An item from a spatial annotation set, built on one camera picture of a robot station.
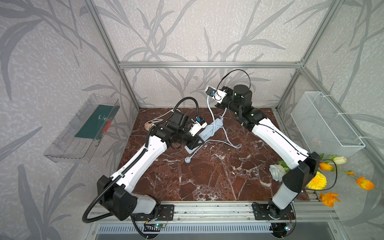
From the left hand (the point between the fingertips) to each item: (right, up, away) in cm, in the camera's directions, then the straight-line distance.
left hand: (202, 140), depth 74 cm
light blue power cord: (-8, -15, +17) cm, 24 cm away
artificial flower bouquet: (+31, -11, -14) cm, 35 cm away
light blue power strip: (+2, +4, -2) cm, 5 cm away
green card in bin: (-50, +7, -6) cm, 51 cm away
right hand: (+7, +27, -2) cm, 28 cm away
